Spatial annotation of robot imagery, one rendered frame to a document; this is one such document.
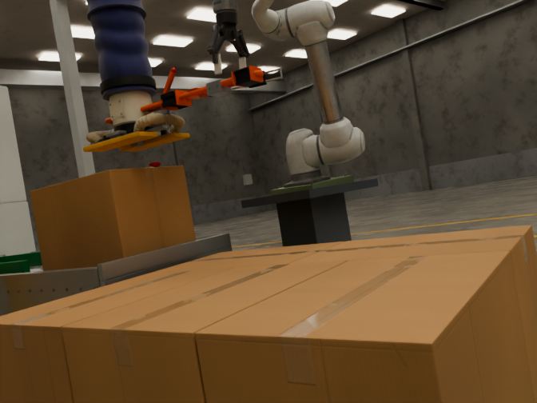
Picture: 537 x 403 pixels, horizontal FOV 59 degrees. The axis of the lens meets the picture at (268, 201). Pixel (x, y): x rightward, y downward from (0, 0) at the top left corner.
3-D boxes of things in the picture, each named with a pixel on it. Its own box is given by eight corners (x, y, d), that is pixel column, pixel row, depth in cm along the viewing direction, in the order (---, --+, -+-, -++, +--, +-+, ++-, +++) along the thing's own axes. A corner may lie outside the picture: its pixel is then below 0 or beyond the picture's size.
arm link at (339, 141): (327, 159, 250) (369, 151, 242) (322, 170, 236) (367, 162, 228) (288, 5, 222) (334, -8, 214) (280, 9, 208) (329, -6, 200)
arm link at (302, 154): (294, 173, 254) (287, 133, 253) (328, 167, 248) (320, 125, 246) (285, 176, 239) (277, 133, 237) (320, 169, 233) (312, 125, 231)
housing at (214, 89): (206, 95, 176) (204, 83, 176) (217, 97, 182) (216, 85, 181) (221, 90, 172) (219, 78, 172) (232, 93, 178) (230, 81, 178)
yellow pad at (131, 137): (82, 152, 199) (81, 140, 199) (102, 152, 207) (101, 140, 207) (139, 136, 181) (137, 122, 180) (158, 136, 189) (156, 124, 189)
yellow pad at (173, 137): (119, 151, 215) (117, 141, 215) (136, 151, 223) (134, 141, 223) (174, 137, 197) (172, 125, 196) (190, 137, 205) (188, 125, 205)
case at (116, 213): (44, 277, 219) (29, 191, 219) (117, 259, 251) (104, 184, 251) (125, 272, 184) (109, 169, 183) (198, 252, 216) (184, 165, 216)
